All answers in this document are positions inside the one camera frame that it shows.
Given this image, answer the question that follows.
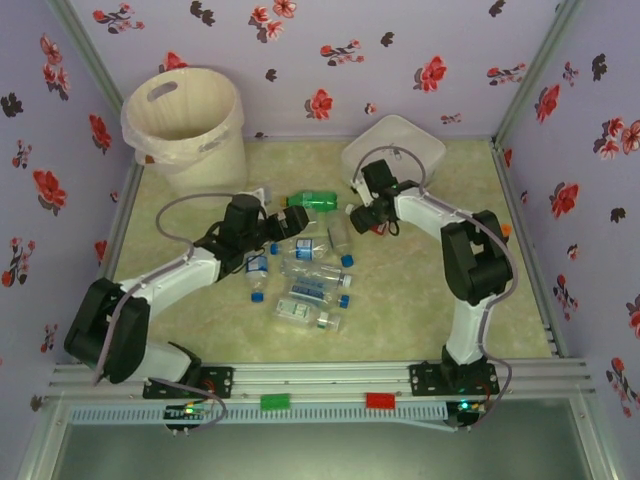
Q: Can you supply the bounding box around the green bottle orange cap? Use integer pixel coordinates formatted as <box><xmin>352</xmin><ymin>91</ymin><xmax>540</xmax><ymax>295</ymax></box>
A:
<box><xmin>279</xmin><ymin>189</ymin><xmax>340</xmax><ymax>212</ymax></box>

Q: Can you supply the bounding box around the clear bottle blue cap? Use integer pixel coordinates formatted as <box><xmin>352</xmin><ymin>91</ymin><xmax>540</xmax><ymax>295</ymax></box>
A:
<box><xmin>327</xmin><ymin>219</ymin><xmax>357</xmax><ymax>267</ymax></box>

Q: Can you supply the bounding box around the clear bottle blue label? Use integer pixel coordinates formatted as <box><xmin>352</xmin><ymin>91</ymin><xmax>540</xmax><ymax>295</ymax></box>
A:
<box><xmin>269</xmin><ymin>237</ymin><xmax>334</xmax><ymax>261</ymax></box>

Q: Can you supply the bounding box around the blue label bottle blue cap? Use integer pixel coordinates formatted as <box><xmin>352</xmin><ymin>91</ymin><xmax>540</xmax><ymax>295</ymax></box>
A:
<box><xmin>244</xmin><ymin>253</ymin><xmax>271</xmax><ymax>304</ymax></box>

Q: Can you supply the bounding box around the crushed bottle dark blue label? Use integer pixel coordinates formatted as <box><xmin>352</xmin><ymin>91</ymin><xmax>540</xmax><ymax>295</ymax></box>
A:
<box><xmin>284</xmin><ymin>282</ymin><xmax>351</xmax><ymax>307</ymax></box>

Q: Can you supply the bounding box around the clear bottle green white label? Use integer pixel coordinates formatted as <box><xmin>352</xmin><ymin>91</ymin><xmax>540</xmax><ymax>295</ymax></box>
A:
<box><xmin>273</xmin><ymin>297</ymin><xmax>344</xmax><ymax>332</ymax></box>

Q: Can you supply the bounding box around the cream plastic bin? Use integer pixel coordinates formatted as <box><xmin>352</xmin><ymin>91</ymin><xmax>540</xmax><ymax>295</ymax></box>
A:
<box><xmin>121</xmin><ymin>67</ymin><xmax>250</xmax><ymax>210</ymax></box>

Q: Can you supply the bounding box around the white square lidded container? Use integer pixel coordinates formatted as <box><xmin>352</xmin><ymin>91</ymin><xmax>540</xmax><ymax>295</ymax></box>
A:
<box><xmin>341</xmin><ymin>114</ymin><xmax>448</xmax><ymax>196</ymax></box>

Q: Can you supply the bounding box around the black controller board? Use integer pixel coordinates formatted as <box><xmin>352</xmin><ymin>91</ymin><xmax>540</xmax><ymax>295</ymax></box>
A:
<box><xmin>448</xmin><ymin>398</ymin><xmax>489</xmax><ymax>432</ymax></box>
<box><xmin>163</xmin><ymin>402</ymin><xmax>210</xmax><ymax>434</ymax></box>

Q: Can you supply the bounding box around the lilac right arm cable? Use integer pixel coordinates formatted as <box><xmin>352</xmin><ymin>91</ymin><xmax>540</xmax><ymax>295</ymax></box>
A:
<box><xmin>352</xmin><ymin>143</ymin><xmax>516</xmax><ymax>434</ymax></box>

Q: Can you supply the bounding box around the lilac arm cable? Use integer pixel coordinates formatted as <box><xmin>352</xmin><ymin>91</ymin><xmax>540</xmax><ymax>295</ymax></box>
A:
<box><xmin>352</xmin><ymin>143</ymin><xmax>516</xmax><ymax>434</ymax></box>
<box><xmin>92</xmin><ymin>189</ymin><xmax>227</xmax><ymax>436</ymax></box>

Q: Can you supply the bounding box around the lilac left arm cable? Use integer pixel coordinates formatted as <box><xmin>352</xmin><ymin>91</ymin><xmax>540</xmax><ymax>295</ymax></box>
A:
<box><xmin>92</xmin><ymin>189</ymin><xmax>227</xmax><ymax>436</ymax></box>

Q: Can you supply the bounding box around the aluminium mounting rail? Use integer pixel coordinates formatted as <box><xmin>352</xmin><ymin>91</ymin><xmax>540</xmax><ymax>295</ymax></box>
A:
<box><xmin>49</xmin><ymin>363</ymin><xmax>594</xmax><ymax>401</ymax></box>

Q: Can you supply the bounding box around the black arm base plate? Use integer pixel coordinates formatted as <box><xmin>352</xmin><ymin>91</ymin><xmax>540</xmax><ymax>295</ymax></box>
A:
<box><xmin>408</xmin><ymin>363</ymin><xmax>501</xmax><ymax>399</ymax></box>
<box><xmin>143</xmin><ymin>366</ymin><xmax>235</xmax><ymax>400</ymax></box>

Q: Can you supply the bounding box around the white slotted cable duct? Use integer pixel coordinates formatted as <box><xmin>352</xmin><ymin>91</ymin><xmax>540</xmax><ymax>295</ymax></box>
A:
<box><xmin>67</xmin><ymin>403</ymin><xmax>449</xmax><ymax>427</ymax></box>

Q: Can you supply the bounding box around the aluminium frame post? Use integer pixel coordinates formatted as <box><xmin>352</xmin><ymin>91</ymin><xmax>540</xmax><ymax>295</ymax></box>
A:
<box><xmin>47</xmin><ymin>0</ymin><xmax>126</xmax><ymax>109</ymax></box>
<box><xmin>492</xmin><ymin>0</ymin><xmax>587</xmax><ymax>151</ymax></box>

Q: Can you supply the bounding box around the aluminium frame leg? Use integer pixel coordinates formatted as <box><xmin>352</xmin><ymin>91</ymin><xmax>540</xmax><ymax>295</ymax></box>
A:
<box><xmin>14</xmin><ymin>399</ymin><xmax>69</xmax><ymax>480</ymax></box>
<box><xmin>569</xmin><ymin>399</ymin><xmax>624</xmax><ymax>480</ymax></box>

